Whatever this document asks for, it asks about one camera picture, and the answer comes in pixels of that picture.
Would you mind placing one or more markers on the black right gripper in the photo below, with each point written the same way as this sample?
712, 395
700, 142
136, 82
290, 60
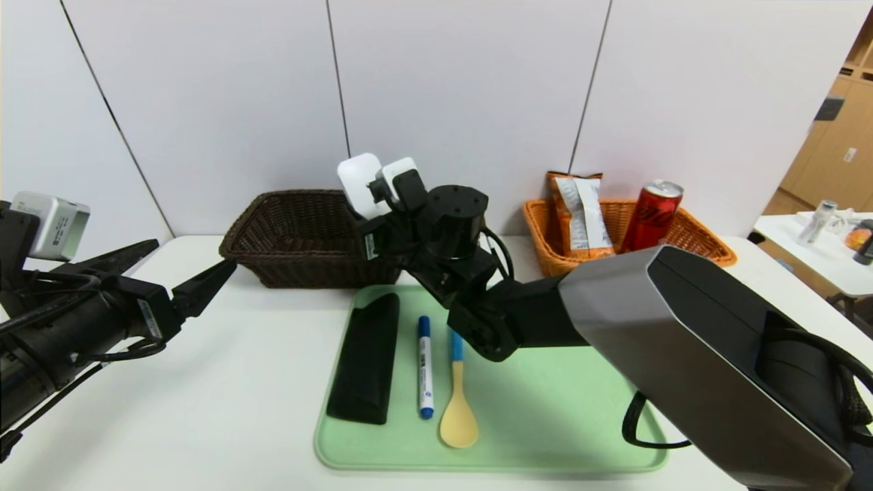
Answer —
371, 245

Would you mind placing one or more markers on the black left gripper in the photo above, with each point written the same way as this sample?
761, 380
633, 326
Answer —
151, 313

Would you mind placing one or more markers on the white rectangular case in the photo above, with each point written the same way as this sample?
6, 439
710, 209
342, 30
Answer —
356, 181

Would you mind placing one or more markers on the black glasses case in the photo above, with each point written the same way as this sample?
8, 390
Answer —
365, 361

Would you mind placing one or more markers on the orange snack bag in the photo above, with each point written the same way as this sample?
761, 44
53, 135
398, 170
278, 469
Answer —
580, 218

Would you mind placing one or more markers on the red soda can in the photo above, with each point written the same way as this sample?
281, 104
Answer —
649, 218

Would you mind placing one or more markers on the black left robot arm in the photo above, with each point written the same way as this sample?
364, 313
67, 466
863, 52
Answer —
54, 341

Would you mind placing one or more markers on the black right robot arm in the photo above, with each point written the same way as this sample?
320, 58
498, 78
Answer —
682, 327

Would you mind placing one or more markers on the dark brown wicker basket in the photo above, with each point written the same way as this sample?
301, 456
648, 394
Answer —
300, 259

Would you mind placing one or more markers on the orange wicker basket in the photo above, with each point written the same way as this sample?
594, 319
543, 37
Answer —
689, 239

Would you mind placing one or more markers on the blue white marker pen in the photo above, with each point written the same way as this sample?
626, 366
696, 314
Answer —
425, 368

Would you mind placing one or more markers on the light green plastic tray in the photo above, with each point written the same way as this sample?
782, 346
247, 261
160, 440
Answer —
545, 409

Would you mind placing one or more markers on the white side table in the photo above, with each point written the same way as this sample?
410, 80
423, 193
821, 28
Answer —
811, 266

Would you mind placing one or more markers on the clear silver bottle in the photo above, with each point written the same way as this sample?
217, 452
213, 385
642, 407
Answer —
816, 225

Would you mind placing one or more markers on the light wooden cabinet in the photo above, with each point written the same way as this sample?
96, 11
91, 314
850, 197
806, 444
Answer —
839, 177

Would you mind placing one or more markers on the small clear plastic item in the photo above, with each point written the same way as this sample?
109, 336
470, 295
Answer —
844, 219

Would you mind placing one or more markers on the small black rectangular plate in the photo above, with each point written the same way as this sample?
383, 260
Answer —
827, 109

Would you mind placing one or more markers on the small orange round object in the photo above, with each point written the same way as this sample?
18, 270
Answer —
856, 239

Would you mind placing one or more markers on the black remote-like object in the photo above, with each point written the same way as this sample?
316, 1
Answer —
865, 254

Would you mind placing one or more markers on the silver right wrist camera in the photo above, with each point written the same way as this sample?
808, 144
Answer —
399, 174

